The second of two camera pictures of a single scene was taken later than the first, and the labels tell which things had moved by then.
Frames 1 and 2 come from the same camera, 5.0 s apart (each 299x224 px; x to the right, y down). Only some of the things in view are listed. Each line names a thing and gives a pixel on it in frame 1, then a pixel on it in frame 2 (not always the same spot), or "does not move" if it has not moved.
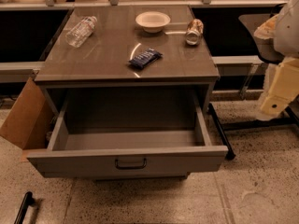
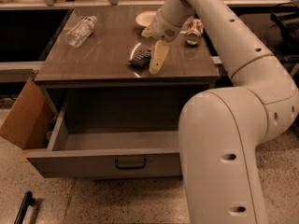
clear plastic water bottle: x=78 y=35 does not move
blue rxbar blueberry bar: x=145 y=58 does not move
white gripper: x=288 y=32 -> x=163 y=27
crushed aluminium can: x=194 y=32 does not move
